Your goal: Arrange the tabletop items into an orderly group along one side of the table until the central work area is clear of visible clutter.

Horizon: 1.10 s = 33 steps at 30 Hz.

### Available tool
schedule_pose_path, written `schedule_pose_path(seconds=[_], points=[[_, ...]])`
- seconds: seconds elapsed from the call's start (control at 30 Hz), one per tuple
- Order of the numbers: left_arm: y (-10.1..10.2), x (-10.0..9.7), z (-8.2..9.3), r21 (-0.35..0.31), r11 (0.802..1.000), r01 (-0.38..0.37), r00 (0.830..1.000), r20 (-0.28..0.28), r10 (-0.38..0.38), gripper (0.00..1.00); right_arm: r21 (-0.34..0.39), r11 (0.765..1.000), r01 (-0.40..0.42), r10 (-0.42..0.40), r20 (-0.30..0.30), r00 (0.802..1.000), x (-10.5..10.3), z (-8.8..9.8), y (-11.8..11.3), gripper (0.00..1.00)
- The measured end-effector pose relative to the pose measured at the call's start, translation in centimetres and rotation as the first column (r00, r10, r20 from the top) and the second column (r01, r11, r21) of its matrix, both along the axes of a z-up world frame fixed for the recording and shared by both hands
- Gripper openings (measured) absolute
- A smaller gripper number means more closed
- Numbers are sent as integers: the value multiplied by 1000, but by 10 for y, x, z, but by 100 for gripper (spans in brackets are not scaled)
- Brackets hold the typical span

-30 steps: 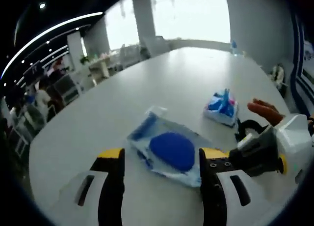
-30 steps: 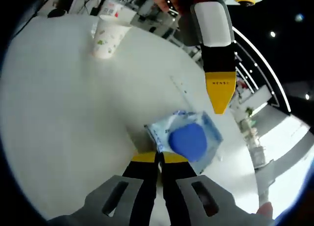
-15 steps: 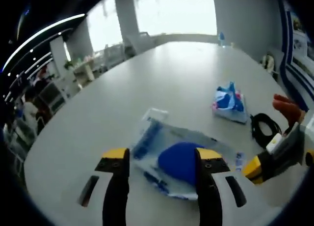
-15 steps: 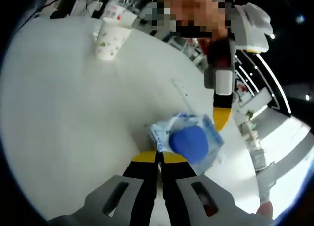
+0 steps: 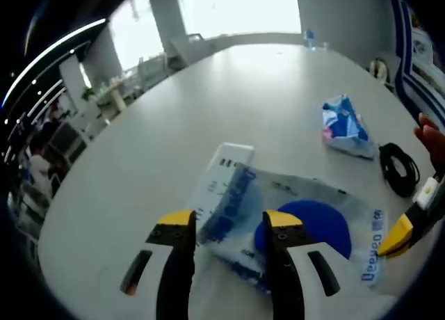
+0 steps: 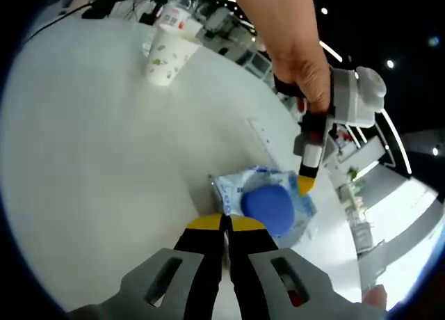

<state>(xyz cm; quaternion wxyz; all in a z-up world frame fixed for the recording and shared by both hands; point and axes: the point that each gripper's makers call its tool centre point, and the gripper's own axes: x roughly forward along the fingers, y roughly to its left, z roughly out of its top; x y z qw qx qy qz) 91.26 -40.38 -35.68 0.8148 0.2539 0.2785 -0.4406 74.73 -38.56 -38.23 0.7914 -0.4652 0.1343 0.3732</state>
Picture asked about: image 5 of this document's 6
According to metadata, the person's right hand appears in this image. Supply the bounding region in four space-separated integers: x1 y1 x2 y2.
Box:
413 113 445 175

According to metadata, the blue white wall display board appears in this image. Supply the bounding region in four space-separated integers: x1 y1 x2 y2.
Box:
389 0 445 133

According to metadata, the black cable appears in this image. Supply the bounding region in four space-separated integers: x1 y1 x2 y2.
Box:
378 142 421 199

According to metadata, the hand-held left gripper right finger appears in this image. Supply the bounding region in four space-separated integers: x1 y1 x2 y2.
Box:
262 209 400 320

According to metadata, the small clear wrapper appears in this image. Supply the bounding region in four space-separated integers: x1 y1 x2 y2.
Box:
197 142 256 236

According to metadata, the white table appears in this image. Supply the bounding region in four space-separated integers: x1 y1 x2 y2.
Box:
36 43 441 320

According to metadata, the curved ceiling light strip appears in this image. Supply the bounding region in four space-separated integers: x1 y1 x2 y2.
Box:
1 17 107 107

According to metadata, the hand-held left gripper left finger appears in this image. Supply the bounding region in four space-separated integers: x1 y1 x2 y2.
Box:
119 209 198 320

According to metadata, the clear bag with blue pad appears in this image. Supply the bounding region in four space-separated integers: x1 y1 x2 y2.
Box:
196 161 387 296

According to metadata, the blue tissue packet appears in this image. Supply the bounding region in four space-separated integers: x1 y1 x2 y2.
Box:
321 94 376 160

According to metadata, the grey office chair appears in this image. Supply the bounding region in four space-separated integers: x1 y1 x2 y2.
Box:
48 121 88 165
137 55 168 88

